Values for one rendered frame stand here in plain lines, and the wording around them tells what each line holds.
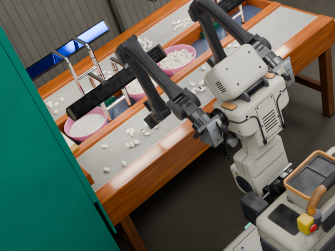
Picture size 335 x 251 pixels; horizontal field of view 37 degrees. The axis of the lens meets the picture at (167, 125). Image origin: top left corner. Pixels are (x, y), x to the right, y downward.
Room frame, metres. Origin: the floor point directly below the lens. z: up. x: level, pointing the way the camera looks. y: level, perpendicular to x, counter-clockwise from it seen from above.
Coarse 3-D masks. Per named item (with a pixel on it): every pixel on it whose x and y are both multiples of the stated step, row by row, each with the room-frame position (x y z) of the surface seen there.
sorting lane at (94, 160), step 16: (272, 16) 2.78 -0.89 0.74; (288, 16) 2.71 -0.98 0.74; (304, 16) 2.65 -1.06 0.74; (256, 32) 2.66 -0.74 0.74; (272, 32) 2.60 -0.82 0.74; (288, 32) 2.54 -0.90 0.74; (224, 48) 2.61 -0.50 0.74; (272, 48) 2.44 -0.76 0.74; (192, 80) 2.41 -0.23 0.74; (208, 96) 2.21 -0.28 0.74; (144, 112) 2.28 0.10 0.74; (144, 128) 2.14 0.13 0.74; (160, 128) 2.09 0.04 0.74; (96, 144) 2.15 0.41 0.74; (112, 144) 2.10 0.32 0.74; (144, 144) 2.01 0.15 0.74; (80, 160) 2.06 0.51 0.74; (96, 160) 2.02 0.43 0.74; (112, 160) 1.97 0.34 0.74; (128, 160) 1.93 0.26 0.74; (96, 176) 1.90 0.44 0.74; (112, 176) 1.86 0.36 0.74
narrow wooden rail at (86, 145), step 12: (264, 12) 2.82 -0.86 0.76; (252, 24) 2.74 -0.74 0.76; (228, 36) 2.69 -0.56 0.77; (204, 60) 2.54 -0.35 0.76; (180, 72) 2.50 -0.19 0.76; (132, 108) 2.32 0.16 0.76; (120, 120) 2.25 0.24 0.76; (96, 132) 2.22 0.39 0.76; (108, 132) 2.20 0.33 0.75; (84, 144) 2.15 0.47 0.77
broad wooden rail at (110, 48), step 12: (180, 0) 3.38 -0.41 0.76; (156, 12) 3.33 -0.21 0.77; (168, 12) 3.27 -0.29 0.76; (144, 24) 3.22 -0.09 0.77; (120, 36) 3.18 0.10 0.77; (108, 48) 3.07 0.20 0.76; (84, 60) 3.03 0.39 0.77; (84, 72) 2.92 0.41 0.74; (48, 84) 2.89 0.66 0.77; (60, 84) 2.84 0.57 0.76; (48, 96) 2.79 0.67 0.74
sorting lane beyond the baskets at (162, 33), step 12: (192, 0) 3.36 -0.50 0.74; (180, 12) 3.25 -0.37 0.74; (156, 24) 3.21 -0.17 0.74; (168, 24) 3.15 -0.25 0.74; (192, 24) 3.03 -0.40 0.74; (144, 36) 3.10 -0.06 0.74; (156, 36) 3.05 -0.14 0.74; (168, 36) 2.99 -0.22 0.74; (108, 60) 2.96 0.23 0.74; (96, 72) 2.87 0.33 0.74; (72, 84) 2.83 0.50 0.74; (84, 84) 2.78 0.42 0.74; (60, 96) 2.74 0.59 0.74; (72, 96) 2.69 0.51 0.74; (48, 108) 2.66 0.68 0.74; (60, 108) 2.61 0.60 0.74
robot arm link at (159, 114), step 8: (120, 56) 1.86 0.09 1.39; (128, 56) 1.90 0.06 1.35; (128, 64) 1.89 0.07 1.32; (136, 64) 1.86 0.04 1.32; (136, 72) 1.86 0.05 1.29; (144, 72) 1.86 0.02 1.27; (144, 80) 1.85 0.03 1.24; (144, 88) 1.86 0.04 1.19; (152, 88) 1.85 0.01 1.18; (152, 96) 1.84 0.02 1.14; (160, 96) 1.86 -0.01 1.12; (152, 104) 1.85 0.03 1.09; (160, 104) 1.84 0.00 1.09; (160, 112) 1.84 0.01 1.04; (168, 112) 1.84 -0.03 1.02; (160, 120) 1.83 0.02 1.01
